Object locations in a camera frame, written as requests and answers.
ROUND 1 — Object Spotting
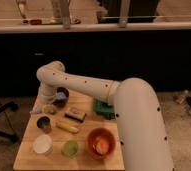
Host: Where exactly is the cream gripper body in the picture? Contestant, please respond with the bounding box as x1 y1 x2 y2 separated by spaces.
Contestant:
39 96 57 115

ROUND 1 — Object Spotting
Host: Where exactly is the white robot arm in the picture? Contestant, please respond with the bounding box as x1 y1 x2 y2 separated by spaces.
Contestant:
36 61 174 171

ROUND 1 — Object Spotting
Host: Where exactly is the small metal cup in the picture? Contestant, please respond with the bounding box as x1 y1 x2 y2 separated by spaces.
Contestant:
37 116 52 134

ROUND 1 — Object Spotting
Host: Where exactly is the white cup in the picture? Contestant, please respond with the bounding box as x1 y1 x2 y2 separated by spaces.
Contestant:
33 134 53 155

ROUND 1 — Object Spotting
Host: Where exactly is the green cup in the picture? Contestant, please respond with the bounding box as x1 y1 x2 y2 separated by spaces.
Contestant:
61 140 78 157

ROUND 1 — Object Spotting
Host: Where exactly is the dark brown bowl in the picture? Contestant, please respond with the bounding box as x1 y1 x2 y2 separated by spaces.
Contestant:
54 87 69 107

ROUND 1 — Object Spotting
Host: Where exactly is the blue sponge in bowl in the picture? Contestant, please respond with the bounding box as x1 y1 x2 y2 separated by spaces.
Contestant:
56 92 67 101

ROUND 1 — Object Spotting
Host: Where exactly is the black office chair base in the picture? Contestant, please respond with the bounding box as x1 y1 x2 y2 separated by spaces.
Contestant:
0 101 19 143

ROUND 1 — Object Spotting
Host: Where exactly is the brown black block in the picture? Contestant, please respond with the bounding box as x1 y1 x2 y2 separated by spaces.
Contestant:
65 107 87 122

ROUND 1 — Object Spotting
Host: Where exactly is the wooden folding table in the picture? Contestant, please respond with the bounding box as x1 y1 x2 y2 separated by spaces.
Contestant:
13 90 125 171

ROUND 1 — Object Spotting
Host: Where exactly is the orange bowl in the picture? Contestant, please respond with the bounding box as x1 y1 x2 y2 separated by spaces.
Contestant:
86 128 116 160

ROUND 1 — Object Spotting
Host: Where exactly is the green plastic tray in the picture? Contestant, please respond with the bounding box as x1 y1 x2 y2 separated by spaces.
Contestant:
93 99 115 120

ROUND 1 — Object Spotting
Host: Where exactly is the orange fruit in bowl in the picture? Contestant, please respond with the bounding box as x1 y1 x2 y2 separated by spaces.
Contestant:
93 138 109 155

